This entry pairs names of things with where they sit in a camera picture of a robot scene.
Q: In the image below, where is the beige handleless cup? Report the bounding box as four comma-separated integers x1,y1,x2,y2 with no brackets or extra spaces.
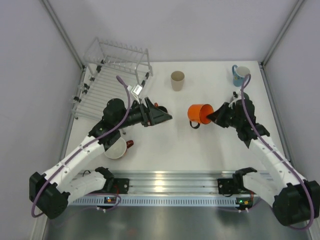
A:
170,70,185,92

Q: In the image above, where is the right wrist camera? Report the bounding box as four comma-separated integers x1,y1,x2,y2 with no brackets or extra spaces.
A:
229,91,242,106

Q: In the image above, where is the perforated grey cable duct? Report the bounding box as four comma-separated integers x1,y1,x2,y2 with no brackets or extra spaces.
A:
70,195,253,207

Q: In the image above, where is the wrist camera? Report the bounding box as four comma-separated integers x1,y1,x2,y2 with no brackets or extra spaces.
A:
229,91,242,106
127,84,143,99

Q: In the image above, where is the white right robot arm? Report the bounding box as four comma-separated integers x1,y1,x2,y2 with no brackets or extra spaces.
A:
206,93,320,226

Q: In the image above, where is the orange mug black handle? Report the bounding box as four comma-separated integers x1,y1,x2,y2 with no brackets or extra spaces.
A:
187,104,214,129

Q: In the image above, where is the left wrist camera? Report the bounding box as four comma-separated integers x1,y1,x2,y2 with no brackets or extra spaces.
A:
127,84,143,99

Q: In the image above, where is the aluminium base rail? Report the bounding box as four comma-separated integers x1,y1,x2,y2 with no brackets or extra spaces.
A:
74,170,276,196

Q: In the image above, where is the blue mug white interior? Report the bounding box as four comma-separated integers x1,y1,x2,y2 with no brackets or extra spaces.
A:
231,64,251,87

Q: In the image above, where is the brown mug black interior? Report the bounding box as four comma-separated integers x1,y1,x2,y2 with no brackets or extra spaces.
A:
154,102,168,114

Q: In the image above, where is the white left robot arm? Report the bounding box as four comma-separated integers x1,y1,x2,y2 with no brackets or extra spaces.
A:
29,97,173,220

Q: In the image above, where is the silver wire dish rack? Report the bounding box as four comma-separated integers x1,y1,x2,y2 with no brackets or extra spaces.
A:
71,37,153,122

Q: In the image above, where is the red mug white interior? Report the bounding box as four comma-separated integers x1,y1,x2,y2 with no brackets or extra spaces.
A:
104,137,134,160

